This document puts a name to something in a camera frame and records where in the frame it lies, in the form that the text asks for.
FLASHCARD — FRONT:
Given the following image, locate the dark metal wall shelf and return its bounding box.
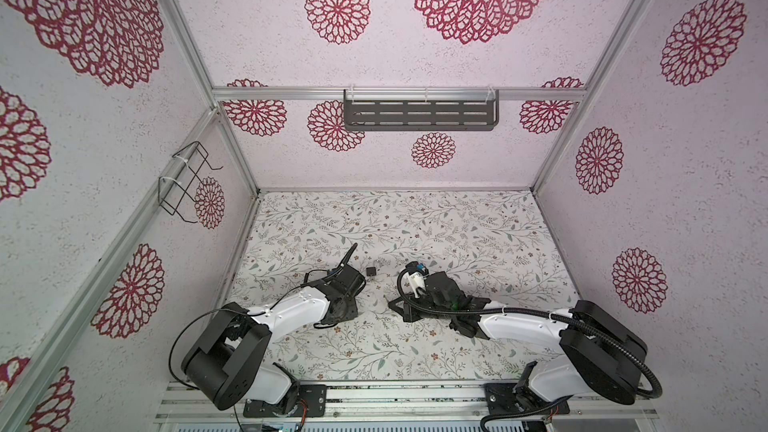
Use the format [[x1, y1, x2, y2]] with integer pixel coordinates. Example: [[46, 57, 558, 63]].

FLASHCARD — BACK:
[[342, 90, 500, 132]]

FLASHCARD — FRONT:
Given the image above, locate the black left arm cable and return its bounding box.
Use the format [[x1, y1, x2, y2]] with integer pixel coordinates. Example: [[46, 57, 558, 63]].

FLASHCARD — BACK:
[[167, 243, 361, 391]]

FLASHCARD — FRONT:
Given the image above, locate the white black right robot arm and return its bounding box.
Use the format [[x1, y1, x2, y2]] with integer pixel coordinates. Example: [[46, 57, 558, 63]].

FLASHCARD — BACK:
[[390, 262, 663, 405]]

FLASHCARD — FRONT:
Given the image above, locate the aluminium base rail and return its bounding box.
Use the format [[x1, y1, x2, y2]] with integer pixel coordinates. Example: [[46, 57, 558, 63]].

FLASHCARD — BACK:
[[150, 380, 662, 431]]

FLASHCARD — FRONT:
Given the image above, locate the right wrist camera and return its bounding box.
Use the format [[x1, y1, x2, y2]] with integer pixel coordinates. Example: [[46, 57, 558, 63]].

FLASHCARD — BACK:
[[405, 261, 429, 298]]

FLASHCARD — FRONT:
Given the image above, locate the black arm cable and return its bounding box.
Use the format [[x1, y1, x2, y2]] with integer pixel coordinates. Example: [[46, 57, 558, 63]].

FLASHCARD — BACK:
[[167, 243, 361, 391], [395, 266, 664, 400]]

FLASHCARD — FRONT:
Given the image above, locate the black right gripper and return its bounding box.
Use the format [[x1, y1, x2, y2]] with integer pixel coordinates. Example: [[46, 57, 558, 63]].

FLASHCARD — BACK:
[[386, 291, 454, 323]]

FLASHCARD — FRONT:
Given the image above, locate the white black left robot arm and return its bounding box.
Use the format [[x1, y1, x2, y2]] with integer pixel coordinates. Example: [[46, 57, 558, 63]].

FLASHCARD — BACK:
[[180, 265, 366, 416]]

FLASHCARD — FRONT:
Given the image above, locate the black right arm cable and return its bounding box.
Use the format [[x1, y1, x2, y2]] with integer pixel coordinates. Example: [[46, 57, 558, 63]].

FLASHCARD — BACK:
[[395, 266, 664, 400]]

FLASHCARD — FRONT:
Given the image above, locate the black wire wall rack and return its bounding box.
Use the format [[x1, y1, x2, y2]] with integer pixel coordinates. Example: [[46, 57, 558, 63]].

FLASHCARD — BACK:
[[156, 141, 226, 230]]

